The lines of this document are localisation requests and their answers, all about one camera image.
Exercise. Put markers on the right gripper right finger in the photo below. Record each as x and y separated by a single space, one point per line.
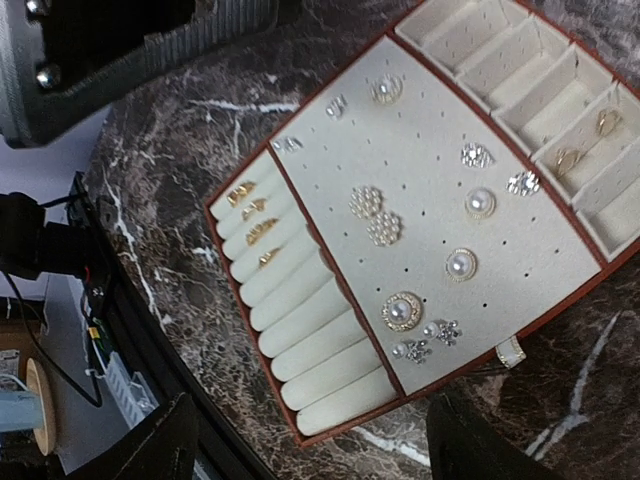
462 445

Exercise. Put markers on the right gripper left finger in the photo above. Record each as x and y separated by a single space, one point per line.
162 446

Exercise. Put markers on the beige jewelry tray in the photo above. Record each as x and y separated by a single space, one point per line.
492 72

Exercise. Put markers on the small pearl crystal earrings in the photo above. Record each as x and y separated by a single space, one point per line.
417 350

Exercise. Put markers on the large gold pearl earring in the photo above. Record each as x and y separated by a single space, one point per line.
402 311

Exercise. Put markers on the pearl stud gold rim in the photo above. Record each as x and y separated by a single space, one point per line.
461 265

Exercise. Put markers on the pearl cluster earring lower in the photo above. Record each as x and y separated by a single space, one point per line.
384 229

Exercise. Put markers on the pearl cluster earring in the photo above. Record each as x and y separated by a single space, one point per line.
384 229
365 202

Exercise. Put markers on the pearl stud upper right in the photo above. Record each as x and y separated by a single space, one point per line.
480 203

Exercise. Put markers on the pearl cluster earring upper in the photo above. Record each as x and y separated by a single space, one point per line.
365 202

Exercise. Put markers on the crystal cluster earring right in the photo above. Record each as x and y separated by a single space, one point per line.
525 183

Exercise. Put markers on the crystal cluster earring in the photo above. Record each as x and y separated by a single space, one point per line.
476 155
525 183

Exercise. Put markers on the crystal cluster earring left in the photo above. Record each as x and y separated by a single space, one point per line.
476 155

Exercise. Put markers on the gold earring in compartment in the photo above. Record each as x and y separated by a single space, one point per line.
566 159

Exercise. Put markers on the small crystal stud edge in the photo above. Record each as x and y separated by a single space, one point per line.
287 144

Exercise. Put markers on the gold earring upper compartment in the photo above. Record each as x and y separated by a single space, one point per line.
607 121

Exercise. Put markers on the small crystal stud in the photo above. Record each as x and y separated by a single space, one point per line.
336 107

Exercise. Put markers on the gold pearl flower earring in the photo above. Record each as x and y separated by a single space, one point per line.
386 89

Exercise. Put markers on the white slotted cable duct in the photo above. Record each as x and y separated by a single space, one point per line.
131 392

